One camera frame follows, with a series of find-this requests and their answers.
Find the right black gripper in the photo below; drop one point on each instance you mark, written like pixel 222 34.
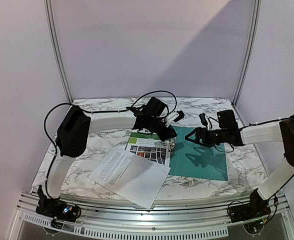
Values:
pixel 203 136

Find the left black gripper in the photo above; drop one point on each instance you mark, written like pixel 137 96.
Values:
pixel 168 134

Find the green map flyer sheet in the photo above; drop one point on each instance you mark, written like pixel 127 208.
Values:
pixel 148 146

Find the teal file folder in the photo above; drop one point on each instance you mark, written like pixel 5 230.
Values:
pixel 196 161

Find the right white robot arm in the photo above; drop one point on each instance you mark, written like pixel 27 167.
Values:
pixel 279 132

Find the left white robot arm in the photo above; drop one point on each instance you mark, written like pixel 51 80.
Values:
pixel 78 124

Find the white text paper sheet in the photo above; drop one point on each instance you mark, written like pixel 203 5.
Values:
pixel 130 176

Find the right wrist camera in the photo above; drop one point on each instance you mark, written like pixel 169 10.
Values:
pixel 205 121

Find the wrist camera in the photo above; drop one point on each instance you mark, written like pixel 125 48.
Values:
pixel 205 121
pixel 173 117

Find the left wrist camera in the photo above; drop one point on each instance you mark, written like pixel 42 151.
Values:
pixel 173 117

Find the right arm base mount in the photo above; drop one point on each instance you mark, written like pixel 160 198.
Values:
pixel 238 212

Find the aluminium front rail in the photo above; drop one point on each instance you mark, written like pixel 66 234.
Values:
pixel 187 219

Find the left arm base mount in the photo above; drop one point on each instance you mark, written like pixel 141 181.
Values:
pixel 56 208

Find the right aluminium frame post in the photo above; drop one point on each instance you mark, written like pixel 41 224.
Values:
pixel 248 52

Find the aluminium frame post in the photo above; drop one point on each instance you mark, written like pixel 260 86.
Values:
pixel 56 50
pixel 248 52

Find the left aluminium frame post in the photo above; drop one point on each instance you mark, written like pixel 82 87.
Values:
pixel 56 50

